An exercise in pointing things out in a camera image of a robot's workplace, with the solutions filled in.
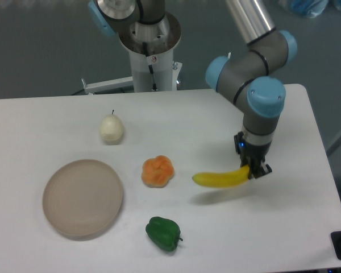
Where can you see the white pear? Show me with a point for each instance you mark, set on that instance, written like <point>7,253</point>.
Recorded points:
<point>111,129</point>

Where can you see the white metal bracket left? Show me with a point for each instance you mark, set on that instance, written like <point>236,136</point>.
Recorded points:
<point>109,86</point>

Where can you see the blue plastic bag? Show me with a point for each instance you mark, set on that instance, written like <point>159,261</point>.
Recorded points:
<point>308,8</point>

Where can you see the green bell pepper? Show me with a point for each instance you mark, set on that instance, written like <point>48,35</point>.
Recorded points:
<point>164,233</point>

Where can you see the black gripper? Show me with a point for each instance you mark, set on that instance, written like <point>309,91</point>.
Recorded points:
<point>252,150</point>

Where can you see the beige round plate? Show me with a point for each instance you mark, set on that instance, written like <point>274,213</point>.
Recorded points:
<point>82,199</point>

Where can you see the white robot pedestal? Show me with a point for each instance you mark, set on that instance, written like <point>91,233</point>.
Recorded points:
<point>150,48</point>

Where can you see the yellow banana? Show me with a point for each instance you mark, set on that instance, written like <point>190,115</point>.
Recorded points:
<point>222,180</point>

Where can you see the orange braided bread roll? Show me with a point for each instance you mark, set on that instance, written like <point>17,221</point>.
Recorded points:
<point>157,172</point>

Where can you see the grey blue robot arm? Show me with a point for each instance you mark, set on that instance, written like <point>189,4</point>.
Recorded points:
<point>247,82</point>

